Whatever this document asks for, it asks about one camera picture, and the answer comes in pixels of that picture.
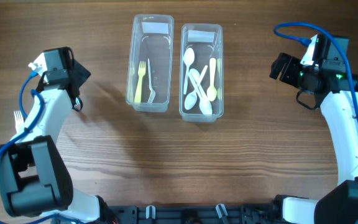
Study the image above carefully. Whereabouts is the blue cable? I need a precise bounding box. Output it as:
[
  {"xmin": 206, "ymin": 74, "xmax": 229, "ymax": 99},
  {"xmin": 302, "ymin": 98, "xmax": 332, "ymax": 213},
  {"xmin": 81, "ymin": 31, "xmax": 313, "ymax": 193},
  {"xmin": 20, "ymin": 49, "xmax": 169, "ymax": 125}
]
[
  {"xmin": 273, "ymin": 22, "xmax": 358, "ymax": 184},
  {"xmin": 0, "ymin": 70, "xmax": 83, "ymax": 224}
]

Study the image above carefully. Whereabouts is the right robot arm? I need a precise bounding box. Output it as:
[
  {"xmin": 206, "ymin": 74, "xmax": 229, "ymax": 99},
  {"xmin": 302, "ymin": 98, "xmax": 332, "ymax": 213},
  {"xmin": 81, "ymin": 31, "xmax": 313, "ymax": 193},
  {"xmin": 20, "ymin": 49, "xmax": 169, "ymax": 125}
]
[{"xmin": 270, "ymin": 53, "xmax": 358, "ymax": 223}]

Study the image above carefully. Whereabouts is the right blue cable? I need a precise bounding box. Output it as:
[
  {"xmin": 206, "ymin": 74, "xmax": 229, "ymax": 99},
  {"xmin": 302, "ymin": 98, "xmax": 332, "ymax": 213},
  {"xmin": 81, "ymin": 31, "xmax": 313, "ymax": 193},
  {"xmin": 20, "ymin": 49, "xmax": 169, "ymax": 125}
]
[{"xmin": 273, "ymin": 22, "xmax": 358, "ymax": 184}]

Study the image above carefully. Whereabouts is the white label container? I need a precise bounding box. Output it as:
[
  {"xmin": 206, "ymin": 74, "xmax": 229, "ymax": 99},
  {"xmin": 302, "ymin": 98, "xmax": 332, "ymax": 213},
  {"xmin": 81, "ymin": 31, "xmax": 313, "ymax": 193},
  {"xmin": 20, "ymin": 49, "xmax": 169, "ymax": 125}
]
[
  {"xmin": 187, "ymin": 30, "xmax": 215, "ymax": 43},
  {"xmin": 142, "ymin": 22, "xmax": 169, "ymax": 35}
]

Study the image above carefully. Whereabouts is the white spoon slender handle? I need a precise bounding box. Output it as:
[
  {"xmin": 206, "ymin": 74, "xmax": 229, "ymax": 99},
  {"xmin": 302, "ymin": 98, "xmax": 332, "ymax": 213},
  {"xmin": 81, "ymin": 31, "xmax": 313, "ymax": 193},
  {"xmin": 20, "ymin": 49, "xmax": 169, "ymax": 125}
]
[{"xmin": 183, "ymin": 47, "xmax": 195, "ymax": 95}]

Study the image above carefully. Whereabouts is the right clear plastic container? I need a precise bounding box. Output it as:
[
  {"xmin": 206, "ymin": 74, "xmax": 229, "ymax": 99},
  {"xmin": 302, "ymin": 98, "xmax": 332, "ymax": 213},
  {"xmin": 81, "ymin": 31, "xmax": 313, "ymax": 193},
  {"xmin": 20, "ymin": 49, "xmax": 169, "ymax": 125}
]
[{"xmin": 179, "ymin": 24, "xmax": 224, "ymax": 123}]

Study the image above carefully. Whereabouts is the white label right container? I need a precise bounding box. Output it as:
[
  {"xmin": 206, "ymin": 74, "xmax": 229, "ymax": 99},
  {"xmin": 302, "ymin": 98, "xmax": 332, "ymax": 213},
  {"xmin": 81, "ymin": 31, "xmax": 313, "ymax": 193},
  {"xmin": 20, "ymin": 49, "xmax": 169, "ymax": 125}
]
[{"xmin": 187, "ymin": 30, "xmax": 215, "ymax": 43}]

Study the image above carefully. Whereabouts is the yellow plastic fork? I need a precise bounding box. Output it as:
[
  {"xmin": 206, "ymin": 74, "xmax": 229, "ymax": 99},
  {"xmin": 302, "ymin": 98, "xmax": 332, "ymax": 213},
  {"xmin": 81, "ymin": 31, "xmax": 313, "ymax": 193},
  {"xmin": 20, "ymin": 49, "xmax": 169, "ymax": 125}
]
[{"xmin": 134, "ymin": 61, "xmax": 146, "ymax": 103}]

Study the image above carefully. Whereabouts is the left clear plastic container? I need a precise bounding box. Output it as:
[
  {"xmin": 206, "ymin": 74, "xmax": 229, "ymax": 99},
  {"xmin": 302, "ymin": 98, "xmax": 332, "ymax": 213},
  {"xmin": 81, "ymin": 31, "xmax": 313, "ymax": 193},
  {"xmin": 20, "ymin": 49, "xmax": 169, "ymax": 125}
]
[{"xmin": 126, "ymin": 14, "xmax": 174, "ymax": 113}]

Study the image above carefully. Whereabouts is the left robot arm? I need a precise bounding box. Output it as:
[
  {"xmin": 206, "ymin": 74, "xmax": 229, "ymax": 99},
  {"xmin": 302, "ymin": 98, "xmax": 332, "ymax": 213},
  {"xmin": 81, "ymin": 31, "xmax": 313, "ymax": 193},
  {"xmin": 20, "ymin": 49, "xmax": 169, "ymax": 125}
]
[{"xmin": 0, "ymin": 59, "xmax": 114, "ymax": 223}]

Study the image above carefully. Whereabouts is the thick white plastic spoon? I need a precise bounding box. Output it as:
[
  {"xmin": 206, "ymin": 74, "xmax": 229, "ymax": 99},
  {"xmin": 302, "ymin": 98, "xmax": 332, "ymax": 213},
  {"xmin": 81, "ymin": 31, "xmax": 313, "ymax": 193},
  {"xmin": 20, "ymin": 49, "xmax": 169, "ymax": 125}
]
[{"xmin": 188, "ymin": 68, "xmax": 213, "ymax": 114}]

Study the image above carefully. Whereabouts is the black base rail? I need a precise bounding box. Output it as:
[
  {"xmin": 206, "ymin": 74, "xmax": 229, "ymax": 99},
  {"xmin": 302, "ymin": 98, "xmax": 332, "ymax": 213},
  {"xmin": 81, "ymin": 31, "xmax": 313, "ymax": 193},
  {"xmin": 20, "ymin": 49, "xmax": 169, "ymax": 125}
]
[{"xmin": 104, "ymin": 202, "xmax": 326, "ymax": 224}]

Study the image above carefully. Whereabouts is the white label left container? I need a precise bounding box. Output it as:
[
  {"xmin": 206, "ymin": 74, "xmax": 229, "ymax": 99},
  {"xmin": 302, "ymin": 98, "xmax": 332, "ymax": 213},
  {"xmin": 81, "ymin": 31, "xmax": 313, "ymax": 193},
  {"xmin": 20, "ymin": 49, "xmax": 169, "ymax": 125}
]
[{"xmin": 142, "ymin": 22, "xmax": 169, "ymax": 35}]

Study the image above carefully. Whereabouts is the left blue cable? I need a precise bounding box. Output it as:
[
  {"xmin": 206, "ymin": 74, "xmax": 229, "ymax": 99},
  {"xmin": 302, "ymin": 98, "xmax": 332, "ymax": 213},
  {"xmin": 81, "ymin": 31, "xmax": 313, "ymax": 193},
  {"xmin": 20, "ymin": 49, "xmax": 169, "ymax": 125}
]
[{"xmin": 0, "ymin": 70, "xmax": 83, "ymax": 224}]

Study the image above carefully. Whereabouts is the white plastic spoon thin handle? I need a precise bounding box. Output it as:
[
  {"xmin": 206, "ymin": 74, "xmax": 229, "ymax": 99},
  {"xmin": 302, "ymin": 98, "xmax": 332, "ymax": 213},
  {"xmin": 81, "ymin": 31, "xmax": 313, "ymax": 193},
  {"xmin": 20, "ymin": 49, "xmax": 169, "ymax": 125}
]
[{"xmin": 188, "ymin": 73, "xmax": 213, "ymax": 116}]

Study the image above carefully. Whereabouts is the yellow plastic spoon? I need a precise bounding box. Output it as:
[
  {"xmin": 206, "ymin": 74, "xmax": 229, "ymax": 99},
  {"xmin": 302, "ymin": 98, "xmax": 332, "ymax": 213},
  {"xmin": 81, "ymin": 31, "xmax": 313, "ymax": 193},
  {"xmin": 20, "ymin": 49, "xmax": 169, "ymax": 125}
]
[{"xmin": 207, "ymin": 58, "xmax": 217, "ymax": 102}]

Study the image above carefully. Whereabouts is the clear plastic container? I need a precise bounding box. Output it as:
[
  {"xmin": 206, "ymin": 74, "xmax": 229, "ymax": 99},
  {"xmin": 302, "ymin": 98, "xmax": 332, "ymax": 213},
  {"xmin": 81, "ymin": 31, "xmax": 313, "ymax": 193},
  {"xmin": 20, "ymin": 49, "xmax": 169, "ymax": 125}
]
[
  {"xmin": 179, "ymin": 24, "xmax": 224, "ymax": 123},
  {"xmin": 126, "ymin": 14, "xmax": 174, "ymax": 113}
]

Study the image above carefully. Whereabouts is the thin white fork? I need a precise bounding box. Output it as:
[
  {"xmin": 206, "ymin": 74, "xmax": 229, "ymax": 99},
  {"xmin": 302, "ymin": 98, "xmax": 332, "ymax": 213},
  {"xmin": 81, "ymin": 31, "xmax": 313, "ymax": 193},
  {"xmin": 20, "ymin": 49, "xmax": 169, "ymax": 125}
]
[
  {"xmin": 147, "ymin": 59, "xmax": 155, "ymax": 104},
  {"xmin": 14, "ymin": 111, "xmax": 24, "ymax": 133}
]

